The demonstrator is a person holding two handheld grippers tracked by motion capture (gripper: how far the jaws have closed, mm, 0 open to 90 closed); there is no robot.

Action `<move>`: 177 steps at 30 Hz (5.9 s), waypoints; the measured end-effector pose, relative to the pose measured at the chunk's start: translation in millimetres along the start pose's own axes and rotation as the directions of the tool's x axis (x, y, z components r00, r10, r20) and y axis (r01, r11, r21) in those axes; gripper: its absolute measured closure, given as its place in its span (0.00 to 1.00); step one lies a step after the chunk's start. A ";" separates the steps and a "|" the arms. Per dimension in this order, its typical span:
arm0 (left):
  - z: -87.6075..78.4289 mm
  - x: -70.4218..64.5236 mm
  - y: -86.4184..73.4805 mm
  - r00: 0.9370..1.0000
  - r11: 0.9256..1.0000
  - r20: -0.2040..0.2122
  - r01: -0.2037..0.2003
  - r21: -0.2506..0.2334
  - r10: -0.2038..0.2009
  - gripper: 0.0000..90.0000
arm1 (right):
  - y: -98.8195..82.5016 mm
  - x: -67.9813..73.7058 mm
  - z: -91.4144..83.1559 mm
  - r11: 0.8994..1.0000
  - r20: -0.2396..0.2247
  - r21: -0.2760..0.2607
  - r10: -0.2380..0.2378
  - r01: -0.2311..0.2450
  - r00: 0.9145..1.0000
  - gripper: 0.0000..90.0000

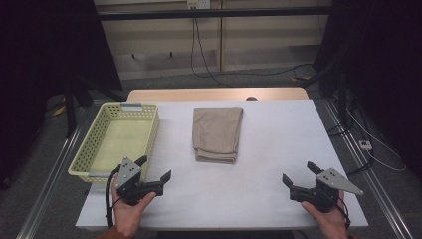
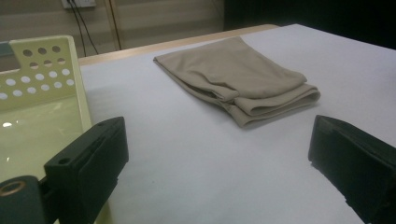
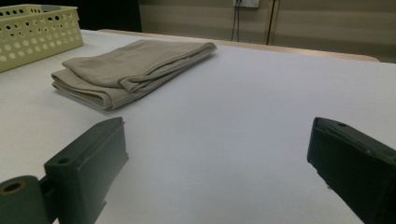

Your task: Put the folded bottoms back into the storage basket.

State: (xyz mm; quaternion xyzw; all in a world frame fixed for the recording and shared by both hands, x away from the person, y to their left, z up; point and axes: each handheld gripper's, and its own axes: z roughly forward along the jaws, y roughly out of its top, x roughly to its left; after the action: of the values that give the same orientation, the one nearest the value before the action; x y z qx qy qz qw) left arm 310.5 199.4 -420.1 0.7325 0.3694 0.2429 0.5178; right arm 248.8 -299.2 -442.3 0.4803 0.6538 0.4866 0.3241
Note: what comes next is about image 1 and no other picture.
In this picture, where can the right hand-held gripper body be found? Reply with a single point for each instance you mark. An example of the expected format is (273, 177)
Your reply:
(326, 186)

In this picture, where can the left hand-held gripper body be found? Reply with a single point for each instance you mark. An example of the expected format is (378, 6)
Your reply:
(127, 174)

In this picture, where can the pale yellow plastic basket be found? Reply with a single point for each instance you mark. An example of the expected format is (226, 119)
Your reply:
(116, 139)

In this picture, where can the beige pants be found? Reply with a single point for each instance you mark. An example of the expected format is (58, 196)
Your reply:
(216, 132)

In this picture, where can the person's right hand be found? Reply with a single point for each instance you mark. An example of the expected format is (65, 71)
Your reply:
(331, 222)

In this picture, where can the person's left hand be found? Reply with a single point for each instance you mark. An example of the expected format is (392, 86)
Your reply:
(127, 215)

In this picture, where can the white table mat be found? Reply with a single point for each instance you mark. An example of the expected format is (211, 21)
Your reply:
(265, 186)

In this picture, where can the white power strip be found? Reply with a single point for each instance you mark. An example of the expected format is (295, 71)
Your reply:
(365, 145)

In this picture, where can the black metal stand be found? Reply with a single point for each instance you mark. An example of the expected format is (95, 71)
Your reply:
(70, 109)

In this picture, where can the black curtain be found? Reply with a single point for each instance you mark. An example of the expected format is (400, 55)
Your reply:
(384, 66)
(40, 66)

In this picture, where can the black horizontal bar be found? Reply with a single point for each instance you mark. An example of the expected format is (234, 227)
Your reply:
(232, 13)

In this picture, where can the aluminium floor rail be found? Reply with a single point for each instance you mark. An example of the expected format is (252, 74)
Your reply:
(46, 186)
(371, 179)

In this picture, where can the white wall outlet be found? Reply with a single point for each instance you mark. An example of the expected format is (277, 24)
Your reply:
(198, 3)

